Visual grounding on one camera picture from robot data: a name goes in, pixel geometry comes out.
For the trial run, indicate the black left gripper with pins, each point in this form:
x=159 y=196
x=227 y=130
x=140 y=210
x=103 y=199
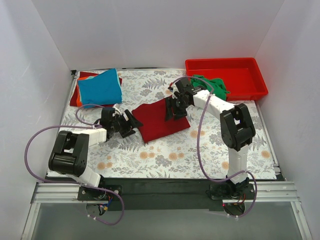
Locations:
x=126 y=124

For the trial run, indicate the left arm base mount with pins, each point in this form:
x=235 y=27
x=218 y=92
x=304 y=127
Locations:
x=89 y=194

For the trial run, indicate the dark red folded t-shirt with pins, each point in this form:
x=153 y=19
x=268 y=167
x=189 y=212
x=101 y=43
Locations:
x=82 y=76

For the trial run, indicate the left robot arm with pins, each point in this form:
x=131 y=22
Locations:
x=69 y=155

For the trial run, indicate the orange folded t-shirt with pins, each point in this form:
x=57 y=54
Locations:
x=78 y=99

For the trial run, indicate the green t-shirt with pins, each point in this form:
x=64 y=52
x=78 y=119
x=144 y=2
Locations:
x=217 y=84

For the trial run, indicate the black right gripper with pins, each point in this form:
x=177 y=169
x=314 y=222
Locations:
x=175 y=105

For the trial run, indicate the red plastic bin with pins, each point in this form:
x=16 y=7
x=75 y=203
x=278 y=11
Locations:
x=241 y=76

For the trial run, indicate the aluminium frame rail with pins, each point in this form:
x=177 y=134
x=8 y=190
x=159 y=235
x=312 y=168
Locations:
x=267 y=191

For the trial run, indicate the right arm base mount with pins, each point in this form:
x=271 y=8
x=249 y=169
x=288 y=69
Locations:
x=230 y=191

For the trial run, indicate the dark red t-shirt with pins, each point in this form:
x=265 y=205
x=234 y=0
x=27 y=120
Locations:
x=152 y=116
x=82 y=76

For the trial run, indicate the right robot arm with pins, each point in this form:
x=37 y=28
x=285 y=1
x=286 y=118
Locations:
x=236 y=125

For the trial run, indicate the floral patterned table mat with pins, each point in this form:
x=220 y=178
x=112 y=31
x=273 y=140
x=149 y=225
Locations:
x=197 y=152

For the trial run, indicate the blue folded t-shirt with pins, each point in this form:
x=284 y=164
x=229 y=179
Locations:
x=102 y=89

